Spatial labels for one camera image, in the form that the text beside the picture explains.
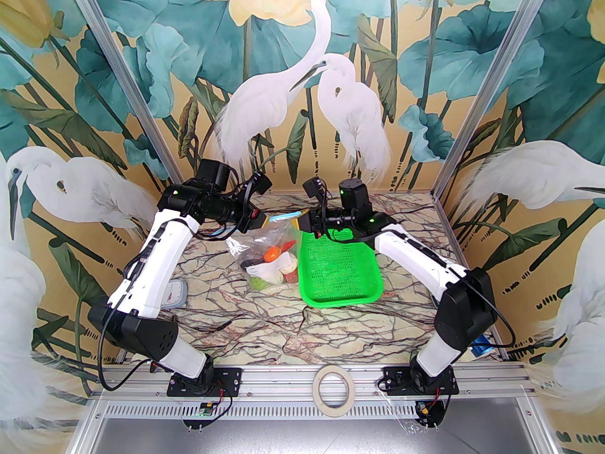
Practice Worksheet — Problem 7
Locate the white tape roll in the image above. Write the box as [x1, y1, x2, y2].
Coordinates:
[314, 366, 353, 417]

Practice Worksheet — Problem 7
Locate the clear zip-top bag blue zipper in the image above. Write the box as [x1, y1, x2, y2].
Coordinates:
[227, 211, 303, 289]

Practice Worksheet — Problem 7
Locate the white kitchen scale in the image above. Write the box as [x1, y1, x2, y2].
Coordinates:
[163, 279, 186, 307]

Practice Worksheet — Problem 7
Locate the aluminium frame post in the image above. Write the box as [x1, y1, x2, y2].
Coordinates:
[61, 0, 185, 185]
[432, 0, 558, 197]

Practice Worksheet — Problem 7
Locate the small circuit board bracket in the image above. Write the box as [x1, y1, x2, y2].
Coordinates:
[184, 398, 223, 428]
[416, 398, 446, 428]

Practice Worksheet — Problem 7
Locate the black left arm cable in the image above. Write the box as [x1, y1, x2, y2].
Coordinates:
[97, 306, 156, 392]

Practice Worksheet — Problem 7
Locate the grey metal tray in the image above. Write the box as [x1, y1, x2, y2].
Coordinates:
[71, 417, 561, 454]

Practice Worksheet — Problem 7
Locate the green plastic perforated basket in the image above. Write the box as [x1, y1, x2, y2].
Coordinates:
[299, 230, 382, 307]

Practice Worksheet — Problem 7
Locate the aluminium frame rail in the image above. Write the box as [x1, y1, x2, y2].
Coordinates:
[87, 365, 539, 400]

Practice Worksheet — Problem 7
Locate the white slotted metal grille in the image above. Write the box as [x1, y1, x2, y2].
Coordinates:
[95, 404, 537, 419]

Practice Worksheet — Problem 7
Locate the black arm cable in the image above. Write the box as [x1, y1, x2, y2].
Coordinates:
[97, 306, 156, 392]
[473, 272, 517, 349]

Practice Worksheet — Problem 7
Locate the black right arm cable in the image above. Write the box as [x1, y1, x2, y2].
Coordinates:
[473, 272, 517, 349]

